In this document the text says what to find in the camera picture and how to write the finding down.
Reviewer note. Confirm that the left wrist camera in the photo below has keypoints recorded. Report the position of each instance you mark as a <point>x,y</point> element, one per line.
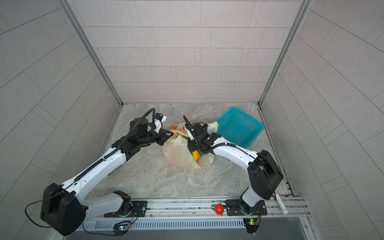
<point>159,119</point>

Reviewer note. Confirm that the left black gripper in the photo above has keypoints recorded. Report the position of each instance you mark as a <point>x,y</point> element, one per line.
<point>161,136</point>

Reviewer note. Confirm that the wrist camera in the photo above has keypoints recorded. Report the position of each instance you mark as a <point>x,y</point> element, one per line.
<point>159,119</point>
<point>190,135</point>

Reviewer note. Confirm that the right circuit board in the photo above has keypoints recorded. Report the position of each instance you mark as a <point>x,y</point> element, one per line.
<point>251,225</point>

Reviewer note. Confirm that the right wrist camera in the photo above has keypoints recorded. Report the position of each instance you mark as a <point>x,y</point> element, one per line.
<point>190,135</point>

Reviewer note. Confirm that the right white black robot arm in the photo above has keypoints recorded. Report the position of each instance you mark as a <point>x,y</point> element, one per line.
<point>264,173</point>

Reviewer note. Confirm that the white marker pen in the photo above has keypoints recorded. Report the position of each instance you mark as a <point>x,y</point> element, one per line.
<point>281,204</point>

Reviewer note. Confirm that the cream plastic bag orange print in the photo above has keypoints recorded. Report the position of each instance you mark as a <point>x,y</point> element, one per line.
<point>176,151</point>

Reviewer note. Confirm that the red emergency stop button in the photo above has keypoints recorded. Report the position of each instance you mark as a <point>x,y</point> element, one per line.
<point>218,208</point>

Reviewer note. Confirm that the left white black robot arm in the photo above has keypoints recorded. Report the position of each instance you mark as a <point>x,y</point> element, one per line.
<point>65,208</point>

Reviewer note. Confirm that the left circuit board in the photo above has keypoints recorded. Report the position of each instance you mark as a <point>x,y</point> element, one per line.
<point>122,228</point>

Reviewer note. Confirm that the teal plastic basket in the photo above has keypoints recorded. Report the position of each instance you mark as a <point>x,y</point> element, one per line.
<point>239,128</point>

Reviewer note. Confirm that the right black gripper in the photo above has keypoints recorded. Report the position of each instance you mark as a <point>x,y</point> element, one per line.
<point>190,145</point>

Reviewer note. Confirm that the circuit board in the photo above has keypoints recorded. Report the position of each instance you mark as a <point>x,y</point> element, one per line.
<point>122,228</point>
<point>251,225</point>

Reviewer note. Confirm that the yellow lemon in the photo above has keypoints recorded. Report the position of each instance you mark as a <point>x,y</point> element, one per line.
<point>194,155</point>

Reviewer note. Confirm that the aluminium mounting rail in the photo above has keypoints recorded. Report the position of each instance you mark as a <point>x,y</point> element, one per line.
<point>200,208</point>

